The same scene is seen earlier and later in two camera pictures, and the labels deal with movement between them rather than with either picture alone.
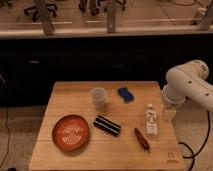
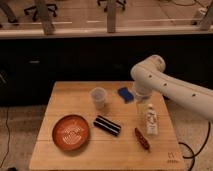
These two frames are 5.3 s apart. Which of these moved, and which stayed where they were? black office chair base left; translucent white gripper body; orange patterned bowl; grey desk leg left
Moved: translucent white gripper body
Stayed: orange patterned bowl; grey desk leg left; black office chair base left
